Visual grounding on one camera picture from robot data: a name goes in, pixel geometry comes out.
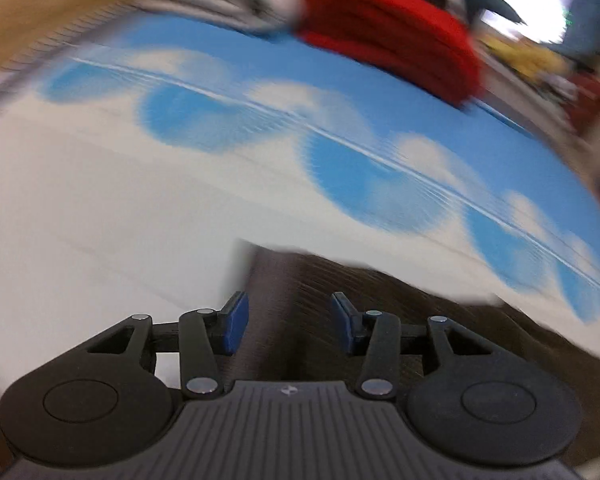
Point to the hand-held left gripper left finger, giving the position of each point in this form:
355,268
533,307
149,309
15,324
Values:
235,321

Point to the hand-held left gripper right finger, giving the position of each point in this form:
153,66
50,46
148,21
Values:
343,322

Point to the blue and white printed bedsheet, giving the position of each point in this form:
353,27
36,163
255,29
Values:
180,160

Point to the red folded blanket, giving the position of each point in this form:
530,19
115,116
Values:
400,35

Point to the yellow cloth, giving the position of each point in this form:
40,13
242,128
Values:
527,57

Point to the red cushion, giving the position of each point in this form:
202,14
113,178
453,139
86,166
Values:
587,102

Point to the wooden bed frame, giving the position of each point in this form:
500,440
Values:
45,10

